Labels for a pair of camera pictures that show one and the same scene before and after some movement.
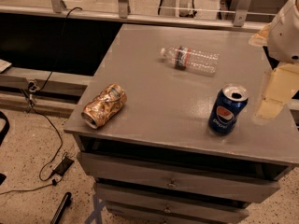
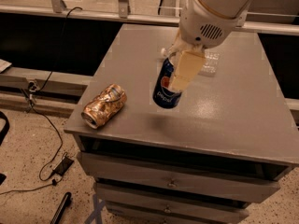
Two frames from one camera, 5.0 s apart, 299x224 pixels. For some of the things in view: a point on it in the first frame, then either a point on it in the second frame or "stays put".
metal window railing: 55,7 stays put
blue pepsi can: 228,105 to 163,96
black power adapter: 64,165 stays put
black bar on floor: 66,202 stays put
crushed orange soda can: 104,105 stays put
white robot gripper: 286,35 to 202,24
